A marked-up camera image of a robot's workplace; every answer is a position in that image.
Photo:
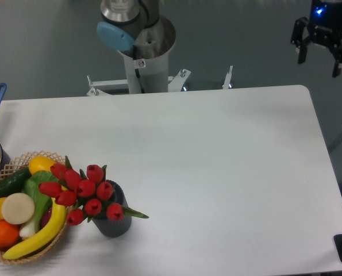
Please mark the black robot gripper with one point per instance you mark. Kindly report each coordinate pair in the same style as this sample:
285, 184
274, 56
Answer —
324, 27

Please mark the red tulip bouquet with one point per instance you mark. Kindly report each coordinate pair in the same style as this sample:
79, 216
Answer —
88, 193

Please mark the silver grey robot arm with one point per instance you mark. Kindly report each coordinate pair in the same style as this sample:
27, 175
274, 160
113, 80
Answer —
136, 29

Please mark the dark grey ribbed vase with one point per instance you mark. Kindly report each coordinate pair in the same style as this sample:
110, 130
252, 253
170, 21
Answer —
109, 227

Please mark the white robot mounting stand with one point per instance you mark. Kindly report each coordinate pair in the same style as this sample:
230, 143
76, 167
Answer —
143, 76

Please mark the yellow bell pepper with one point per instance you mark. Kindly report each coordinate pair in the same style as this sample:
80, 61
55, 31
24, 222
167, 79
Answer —
41, 164

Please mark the green bok choy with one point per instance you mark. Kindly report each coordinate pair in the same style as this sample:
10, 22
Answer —
41, 201

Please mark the woven wicker basket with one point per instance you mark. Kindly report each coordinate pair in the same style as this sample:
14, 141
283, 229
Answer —
17, 164

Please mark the purple red vegetable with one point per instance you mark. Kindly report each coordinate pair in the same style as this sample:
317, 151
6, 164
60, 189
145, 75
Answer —
46, 217

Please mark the green cucumber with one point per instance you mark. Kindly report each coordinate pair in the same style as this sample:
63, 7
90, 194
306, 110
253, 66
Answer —
8, 184

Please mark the beige round radish slice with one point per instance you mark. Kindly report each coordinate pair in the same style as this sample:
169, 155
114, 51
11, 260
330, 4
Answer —
17, 208

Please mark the yellow banana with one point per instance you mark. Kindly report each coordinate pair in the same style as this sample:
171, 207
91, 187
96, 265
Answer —
42, 237

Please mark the orange fruit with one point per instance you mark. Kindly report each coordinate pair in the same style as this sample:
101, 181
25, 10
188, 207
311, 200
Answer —
9, 234

